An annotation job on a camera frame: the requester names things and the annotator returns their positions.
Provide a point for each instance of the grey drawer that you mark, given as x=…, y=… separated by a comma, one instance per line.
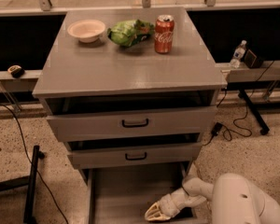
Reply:
x=126, y=156
x=111, y=125
x=121, y=195

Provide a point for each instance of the small black box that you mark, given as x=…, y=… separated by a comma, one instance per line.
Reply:
x=252, y=61

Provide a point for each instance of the grey drawer cabinet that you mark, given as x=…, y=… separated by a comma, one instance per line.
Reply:
x=104, y=77

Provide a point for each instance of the grey bottom drawer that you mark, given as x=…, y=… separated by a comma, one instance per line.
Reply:
x=121, y=195

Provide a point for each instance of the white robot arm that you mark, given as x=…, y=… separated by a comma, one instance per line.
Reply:
x=234, y=200

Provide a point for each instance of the grey middle drawer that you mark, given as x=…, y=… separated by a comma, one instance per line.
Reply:
x=126, y=156

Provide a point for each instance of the grey top drawer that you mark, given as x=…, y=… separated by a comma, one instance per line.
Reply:
x=111, y=125

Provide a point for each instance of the green chip bag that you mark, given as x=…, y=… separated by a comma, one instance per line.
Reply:
x=130, y=33

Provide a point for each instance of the white paper bowl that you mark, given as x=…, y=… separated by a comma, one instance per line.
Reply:
x=86, y=31

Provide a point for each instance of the black power adapter with cable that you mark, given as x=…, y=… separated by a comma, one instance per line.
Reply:
x=218, y=126

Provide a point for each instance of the black stand leg right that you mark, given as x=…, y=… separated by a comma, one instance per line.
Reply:
x=264, y=129

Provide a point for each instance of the red cola can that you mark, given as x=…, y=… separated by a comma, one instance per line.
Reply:
x=164, y=32

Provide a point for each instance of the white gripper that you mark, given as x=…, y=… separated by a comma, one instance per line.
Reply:
x=172, y=203

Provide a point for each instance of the clear water bottle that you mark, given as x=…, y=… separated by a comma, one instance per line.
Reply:
x=238, y=55

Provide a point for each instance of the small black yellow device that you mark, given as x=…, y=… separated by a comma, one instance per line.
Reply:
x=16, y=71

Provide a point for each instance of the black stand left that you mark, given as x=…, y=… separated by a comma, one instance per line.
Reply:
x=30, y=182

